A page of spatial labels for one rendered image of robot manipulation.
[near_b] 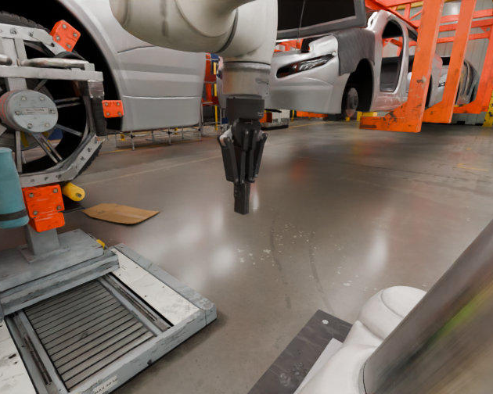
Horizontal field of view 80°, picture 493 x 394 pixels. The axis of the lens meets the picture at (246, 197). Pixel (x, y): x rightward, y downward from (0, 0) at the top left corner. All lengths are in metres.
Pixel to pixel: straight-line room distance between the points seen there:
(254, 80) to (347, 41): 2.89
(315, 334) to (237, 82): 0.65
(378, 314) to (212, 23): 0.47
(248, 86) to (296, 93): 2.65
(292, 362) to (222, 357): 0.46
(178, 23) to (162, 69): 1.23
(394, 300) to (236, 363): 0.79
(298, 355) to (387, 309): 0.37
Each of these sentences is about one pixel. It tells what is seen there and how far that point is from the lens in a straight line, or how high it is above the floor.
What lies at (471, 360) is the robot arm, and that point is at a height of 0.73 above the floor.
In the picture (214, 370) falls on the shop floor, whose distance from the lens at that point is 1.19.
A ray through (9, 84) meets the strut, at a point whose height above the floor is 0.94.
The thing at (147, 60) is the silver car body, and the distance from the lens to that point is 1.63.
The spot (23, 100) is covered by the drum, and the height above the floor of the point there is 0.89.
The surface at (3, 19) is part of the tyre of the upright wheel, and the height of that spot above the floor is 1.15.
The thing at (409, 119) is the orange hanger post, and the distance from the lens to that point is 4.01.
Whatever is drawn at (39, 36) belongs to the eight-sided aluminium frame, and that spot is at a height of 1.10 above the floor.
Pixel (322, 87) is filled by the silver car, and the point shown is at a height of 0.99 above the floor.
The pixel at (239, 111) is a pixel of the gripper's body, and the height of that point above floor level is 0.87.
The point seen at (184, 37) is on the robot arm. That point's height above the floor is 0.97.
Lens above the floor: 0.89
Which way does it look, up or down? 18 degrees down
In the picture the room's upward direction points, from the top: straight up
